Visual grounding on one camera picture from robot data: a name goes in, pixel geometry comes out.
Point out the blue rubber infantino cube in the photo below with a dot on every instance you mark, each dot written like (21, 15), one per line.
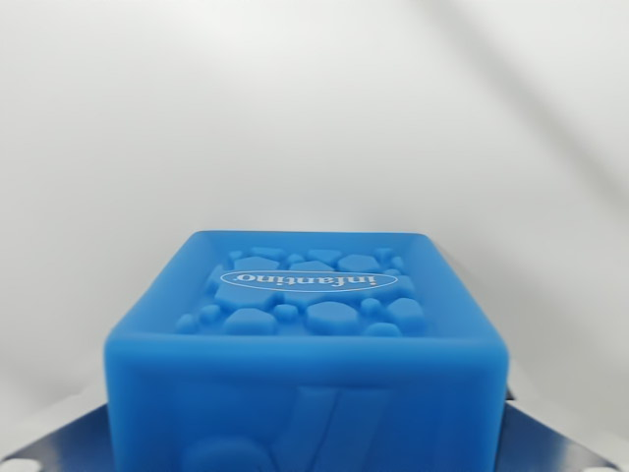
(304, 373)

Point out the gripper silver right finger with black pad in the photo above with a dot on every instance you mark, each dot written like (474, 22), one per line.
(545, 442)

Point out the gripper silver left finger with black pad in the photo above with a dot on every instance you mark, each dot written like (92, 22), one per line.
(74, 442)

